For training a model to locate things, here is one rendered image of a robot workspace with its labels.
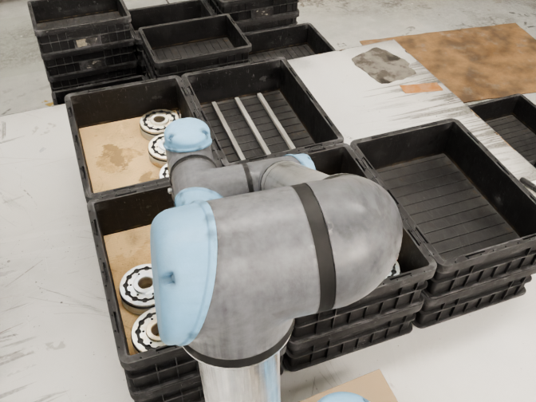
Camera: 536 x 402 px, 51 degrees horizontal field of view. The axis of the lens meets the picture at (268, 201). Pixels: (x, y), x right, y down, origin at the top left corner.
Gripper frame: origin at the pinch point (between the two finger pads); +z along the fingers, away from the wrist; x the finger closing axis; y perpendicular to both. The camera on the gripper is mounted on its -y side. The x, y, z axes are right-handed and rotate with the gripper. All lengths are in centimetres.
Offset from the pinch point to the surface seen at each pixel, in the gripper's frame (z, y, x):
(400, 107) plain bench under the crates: 15, 49, -85
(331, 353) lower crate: 13.3, -20.1, -19.9
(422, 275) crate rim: -7.5, -22.4, -35.5
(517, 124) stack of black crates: 58, 66, -168
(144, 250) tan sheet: 2.0, 12.5, 8.6
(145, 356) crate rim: -8.0, -18.1, 16.1
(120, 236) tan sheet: 2.0, 18.3, 12.3
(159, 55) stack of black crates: 36, 144, -32
